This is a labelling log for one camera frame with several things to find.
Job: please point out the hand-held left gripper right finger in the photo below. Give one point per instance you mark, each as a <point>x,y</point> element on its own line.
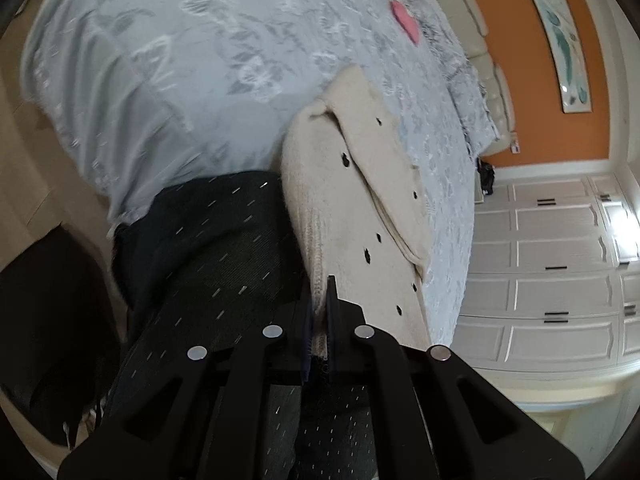
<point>332,332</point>

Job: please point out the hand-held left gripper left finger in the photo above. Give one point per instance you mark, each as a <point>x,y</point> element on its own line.
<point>303,345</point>

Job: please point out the cream knit cardigan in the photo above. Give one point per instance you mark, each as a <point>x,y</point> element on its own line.
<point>340,200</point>

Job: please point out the person's dark speckled clothing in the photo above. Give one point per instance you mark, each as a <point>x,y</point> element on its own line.
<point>210,260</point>

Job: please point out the black bag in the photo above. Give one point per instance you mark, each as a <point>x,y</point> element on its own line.
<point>486,175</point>

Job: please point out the white panelled wardrobe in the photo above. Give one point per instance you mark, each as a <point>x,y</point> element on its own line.
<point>550,260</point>

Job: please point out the dark cloth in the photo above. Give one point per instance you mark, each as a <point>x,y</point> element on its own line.
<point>50,330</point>

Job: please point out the grey butterfly print pillow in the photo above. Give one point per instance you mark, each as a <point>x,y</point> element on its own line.
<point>450,55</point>

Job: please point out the bed with grey butterfly cover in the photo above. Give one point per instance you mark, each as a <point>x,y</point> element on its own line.
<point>200,60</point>

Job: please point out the pink flat pouch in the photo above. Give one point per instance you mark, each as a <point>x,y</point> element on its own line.
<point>406,19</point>

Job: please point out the beige padded headboard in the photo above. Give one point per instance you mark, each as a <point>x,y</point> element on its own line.
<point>482,25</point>

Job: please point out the feather wall painting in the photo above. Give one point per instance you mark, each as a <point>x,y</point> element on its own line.
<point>557,35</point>

